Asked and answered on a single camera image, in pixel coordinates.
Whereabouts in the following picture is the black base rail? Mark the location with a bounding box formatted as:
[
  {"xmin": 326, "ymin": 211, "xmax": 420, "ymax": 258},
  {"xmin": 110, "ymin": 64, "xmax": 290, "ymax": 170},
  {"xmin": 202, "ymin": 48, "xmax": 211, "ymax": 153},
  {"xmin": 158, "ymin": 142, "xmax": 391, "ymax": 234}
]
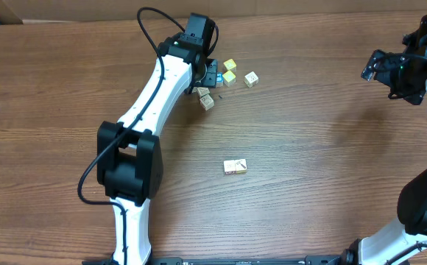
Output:
[{"xmin": 147, "ymin": 255, "xmax": 340, "ymax": 265}]

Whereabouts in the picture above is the yellow block upper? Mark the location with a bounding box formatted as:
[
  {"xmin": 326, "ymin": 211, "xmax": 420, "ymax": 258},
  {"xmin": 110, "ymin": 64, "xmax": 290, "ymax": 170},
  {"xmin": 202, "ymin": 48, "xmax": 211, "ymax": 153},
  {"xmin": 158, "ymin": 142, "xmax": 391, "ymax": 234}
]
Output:
[{"xmin": 223, "ymin": 59, "xmax": 237, "ymax": 73}]

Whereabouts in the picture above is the yellow block lower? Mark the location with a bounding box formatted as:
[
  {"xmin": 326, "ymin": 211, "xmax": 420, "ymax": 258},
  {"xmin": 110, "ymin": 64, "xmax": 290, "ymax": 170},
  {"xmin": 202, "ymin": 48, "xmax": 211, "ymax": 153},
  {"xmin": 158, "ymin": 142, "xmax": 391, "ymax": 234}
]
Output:
[{"xmin": 222, "ymin": 71, "xmax": 236, "ymax": 87}]

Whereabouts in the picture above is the blue letter block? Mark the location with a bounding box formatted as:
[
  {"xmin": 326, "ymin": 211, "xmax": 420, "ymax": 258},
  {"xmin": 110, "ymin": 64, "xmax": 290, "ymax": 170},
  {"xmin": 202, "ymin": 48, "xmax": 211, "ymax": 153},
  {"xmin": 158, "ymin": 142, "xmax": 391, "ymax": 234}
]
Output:
[{"xmin": 216, "ymin": 73, "xmax": 224, "ymax": 88}]

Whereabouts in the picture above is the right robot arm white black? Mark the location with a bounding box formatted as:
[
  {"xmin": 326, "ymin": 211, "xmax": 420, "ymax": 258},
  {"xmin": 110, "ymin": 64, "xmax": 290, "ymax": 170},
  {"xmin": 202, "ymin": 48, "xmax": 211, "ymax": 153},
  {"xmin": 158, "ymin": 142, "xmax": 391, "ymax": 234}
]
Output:
[{"xmin": 338, "ymin": 14, "xmax": 427, "ymax": 264}]

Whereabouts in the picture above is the cardboard box edge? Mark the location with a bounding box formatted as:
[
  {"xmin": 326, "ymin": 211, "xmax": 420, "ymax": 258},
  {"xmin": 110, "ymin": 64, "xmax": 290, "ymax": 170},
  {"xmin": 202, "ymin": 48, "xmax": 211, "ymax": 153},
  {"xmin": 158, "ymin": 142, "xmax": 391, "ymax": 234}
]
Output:
[{"xmin": 0, "ymin": 0, "xmax": 427, "ymax": 24}]

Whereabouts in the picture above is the yellow block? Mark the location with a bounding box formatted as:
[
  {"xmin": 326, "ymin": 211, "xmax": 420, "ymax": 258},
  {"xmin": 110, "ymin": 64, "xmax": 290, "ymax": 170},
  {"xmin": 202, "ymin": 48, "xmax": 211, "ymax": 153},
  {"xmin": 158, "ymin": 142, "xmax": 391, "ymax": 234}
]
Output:
[
  {"xmin": 222, "ymin": 71, "xmax": 236, "ymax": 87},
  {"xmin": 223, "ymin": 59, "xmax": 237, "ymax": 73}
]

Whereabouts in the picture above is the wood block red side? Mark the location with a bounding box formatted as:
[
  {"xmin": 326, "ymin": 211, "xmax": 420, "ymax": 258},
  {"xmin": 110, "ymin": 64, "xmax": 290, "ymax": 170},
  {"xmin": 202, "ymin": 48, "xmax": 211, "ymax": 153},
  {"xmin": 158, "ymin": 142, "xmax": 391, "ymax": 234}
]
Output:
[{"xmin": 200, "ymin": 94, "xmax": 214, "ymax": 111}]

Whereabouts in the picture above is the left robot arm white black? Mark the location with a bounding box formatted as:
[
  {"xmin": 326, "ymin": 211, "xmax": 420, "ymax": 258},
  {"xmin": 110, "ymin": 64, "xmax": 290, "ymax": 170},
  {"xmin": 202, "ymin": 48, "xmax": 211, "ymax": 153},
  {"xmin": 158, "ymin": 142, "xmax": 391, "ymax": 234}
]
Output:
[{"xmin": 96, "ymin": 13, "xmax": 219, "ymax": 264}]

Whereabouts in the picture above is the natural wood picture block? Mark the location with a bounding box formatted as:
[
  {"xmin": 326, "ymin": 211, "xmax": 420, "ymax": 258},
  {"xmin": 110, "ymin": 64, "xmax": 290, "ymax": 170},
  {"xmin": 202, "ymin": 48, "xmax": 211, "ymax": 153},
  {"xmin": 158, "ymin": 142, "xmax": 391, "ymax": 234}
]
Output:
[{"xmin": 197, "ymin": 87, "xmax": 210, "ymax": 98}]

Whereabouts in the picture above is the natural wood block right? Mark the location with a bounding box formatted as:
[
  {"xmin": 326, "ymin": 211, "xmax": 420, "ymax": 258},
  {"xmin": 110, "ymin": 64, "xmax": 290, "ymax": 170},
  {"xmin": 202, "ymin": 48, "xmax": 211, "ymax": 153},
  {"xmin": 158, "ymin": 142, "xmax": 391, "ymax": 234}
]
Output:
[{"xmin": 244, "ymin": 71, "xmax": 258, "ymax": 88}]

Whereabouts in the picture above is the natural block letter B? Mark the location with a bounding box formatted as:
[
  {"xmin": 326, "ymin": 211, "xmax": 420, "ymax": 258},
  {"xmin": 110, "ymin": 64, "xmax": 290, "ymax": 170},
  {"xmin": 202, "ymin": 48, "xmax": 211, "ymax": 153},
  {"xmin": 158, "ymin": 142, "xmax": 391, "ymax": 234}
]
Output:
[{"xmin": 223, "ymin": 160, "xmax": 236, "ymax": 174}]

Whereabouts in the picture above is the natural block number 4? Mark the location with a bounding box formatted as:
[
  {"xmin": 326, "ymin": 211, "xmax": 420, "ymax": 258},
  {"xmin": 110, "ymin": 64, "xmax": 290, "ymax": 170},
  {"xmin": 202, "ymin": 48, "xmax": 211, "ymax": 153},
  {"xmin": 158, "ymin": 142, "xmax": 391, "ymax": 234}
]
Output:
[{"xmin": 235, "ymin": 159, "xmax": 247, "ymax": 174}]

